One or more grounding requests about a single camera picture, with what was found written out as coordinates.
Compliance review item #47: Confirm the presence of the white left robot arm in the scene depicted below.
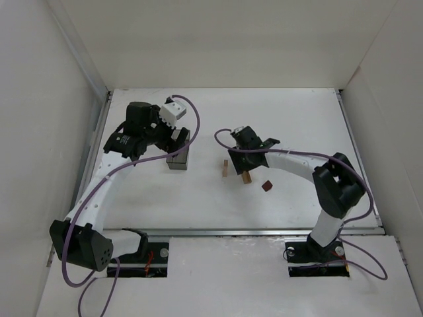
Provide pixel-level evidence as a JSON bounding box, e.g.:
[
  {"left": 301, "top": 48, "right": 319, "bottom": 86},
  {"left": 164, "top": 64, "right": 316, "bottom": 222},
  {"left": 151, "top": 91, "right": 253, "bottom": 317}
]
[{"left": 50, "top": 98, "right": 189, "bottom": 271}]

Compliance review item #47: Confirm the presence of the aluminium rail right edge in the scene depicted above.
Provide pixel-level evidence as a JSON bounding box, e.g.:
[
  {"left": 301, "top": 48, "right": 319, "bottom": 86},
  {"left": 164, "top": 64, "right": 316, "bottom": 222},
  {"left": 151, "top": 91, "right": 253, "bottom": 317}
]
[{"left": 336, "top": 88, "right": 369, "bottom": 186}]

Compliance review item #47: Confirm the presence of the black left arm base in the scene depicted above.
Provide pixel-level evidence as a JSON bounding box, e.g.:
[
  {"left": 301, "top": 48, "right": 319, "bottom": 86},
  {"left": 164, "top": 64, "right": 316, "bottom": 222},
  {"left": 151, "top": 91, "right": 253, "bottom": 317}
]
[{"left": 118, "top": 241, "right": 169, "bottom": 278}]

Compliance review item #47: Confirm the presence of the plain light wood block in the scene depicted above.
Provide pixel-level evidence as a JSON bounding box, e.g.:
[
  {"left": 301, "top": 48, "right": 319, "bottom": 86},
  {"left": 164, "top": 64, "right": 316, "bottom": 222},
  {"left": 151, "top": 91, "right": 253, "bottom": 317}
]
[{"left": 222, "top": 159, "right": 229, "bottom": 178}]

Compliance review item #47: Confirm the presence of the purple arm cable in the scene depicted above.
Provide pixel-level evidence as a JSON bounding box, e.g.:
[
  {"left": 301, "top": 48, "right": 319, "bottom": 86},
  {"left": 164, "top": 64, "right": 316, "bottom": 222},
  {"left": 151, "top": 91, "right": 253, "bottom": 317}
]
[
  {"left": 213, "top": 128, "right": 388, "bottom": 281},
  {"left": 60, "top": 94, "right": 202, "bottom": 317}
]

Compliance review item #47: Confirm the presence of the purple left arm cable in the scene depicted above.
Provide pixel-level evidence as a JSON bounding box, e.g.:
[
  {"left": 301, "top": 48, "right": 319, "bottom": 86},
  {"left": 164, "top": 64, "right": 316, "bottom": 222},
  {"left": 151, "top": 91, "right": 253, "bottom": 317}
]
[{"left": 60, "top": 94, "right": 202, "bottom": 317}]

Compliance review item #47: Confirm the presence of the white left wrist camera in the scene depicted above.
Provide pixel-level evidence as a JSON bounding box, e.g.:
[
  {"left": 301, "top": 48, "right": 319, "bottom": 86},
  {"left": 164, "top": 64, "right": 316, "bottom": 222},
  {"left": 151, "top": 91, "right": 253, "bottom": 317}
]
[{"left": 159, "top": 101, "right": 186, "bottom": 128}]

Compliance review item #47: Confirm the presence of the aluminium rail edge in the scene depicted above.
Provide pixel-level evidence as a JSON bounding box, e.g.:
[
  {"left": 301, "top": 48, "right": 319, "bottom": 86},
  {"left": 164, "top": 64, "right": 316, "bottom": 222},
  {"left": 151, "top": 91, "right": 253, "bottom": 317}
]
[
  {"left": 61, "top": 92, "right": 110, "bottom": 220},
  {"left": 336, "top": 88, "right": 369, "bottom": 186},
  {"left": 65, "top": 227, "right": 386, "bottom": 238}
]

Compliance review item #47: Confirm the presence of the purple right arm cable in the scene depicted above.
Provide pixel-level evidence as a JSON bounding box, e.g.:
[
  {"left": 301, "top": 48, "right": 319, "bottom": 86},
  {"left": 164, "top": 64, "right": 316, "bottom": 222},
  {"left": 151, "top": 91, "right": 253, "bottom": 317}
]
[{"left": 213, "top": 128, "right": 388, "bottom": 281}]

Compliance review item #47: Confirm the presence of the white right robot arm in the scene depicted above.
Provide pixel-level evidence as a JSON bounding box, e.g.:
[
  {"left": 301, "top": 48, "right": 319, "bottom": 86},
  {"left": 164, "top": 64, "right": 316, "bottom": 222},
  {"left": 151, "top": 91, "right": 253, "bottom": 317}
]
[{"left": 228, "top": 126, "right": 365, "bottom": 262}]

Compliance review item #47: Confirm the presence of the aluminium rail left edge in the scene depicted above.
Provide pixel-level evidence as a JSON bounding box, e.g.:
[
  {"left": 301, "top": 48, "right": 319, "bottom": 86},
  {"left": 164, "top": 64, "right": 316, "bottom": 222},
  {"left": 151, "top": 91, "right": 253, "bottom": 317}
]
[{"left": 61, "top": 92, "right": 110, "bottom": 220}]

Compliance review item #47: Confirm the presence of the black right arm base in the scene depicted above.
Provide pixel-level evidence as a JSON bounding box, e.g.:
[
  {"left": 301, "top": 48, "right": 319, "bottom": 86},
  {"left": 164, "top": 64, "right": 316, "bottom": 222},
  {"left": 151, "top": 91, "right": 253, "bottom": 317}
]
[{"left": 283, "top": 240, "right": 350, "bottom": 277}]

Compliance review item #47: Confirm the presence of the striped light wood block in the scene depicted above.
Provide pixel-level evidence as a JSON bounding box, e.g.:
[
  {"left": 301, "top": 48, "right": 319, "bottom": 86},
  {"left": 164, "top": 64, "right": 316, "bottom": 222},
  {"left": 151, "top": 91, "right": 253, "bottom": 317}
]
[{"left": 241, "top": 172, "right": 252, "bottom": 184}]

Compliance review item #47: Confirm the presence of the aluminium rail front edge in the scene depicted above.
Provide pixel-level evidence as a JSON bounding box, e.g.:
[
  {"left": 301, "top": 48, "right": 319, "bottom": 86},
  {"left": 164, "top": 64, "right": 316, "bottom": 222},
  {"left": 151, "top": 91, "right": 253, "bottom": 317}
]
[{"left": 65, "top": 227, "right": 386, "bottom": 238}]

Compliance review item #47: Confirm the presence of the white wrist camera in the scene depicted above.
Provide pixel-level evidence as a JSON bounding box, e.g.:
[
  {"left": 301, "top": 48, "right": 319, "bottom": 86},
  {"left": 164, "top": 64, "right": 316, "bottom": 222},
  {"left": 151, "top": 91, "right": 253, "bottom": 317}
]
[
  {"left": 231, "top": 126, "right": 245, "bottom": 135},
  {"left": 159, "top": 101, "right": 186, "bottom": 128}
]

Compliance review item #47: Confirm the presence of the dark red wood block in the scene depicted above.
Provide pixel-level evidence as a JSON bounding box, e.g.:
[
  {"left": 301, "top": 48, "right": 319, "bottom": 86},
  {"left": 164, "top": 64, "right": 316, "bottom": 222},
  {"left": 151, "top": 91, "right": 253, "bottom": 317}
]
[{"left": 262, "top": 180, "right": 273, "bottom": 192}]

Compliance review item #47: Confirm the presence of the smoky transparent plastic bin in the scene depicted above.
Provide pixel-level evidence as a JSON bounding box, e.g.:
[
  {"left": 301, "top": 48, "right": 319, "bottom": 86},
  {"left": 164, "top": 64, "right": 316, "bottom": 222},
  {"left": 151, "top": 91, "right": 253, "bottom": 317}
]
[{"left": 166, "top": 129, "right": 190, "bottom": 170}]

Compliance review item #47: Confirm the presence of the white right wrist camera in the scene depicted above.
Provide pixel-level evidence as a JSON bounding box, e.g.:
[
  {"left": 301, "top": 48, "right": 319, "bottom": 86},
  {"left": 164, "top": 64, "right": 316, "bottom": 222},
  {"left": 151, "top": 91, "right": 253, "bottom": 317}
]
[{"left": 231, "top": 126, "right": 245, "bottom": 135}]

